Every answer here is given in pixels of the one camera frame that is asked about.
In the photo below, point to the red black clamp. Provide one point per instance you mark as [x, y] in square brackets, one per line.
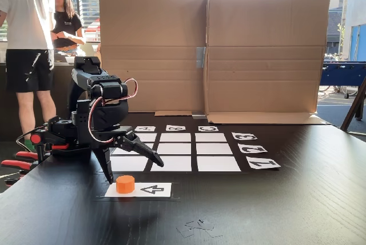
[20, 165]

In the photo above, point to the paper label number 3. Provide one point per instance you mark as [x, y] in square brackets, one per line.
[244, 136]

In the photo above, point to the blue foosball table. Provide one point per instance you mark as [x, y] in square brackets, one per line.
[343, 73]

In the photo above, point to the paper label number 2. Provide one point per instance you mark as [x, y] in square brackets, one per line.
[252, 148]

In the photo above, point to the person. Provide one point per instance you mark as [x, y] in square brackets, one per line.
[25, 28]
[67, 28]

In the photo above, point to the dark wooden stand leg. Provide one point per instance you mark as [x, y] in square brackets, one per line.
[356, 108]

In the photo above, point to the brown cardboard screen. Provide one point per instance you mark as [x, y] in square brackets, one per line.
[257, 56]

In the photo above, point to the paper label letter C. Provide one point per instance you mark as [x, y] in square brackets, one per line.
[208, 128]

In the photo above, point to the paper label letter A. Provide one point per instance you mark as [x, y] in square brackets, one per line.
[145, 128]

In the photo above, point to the white nine-square grid sheet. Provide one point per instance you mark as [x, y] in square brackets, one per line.
[211, 153]

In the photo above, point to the white arrow paper sheet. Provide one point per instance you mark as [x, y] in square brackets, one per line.
[160, 190]

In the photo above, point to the grey duct tape strip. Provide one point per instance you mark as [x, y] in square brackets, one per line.
[200, 57]
[199, 116]

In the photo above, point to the round orange token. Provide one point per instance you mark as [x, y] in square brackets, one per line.
[125, 184]

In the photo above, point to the paper label number 1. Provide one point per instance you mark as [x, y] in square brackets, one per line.
[263, 163]

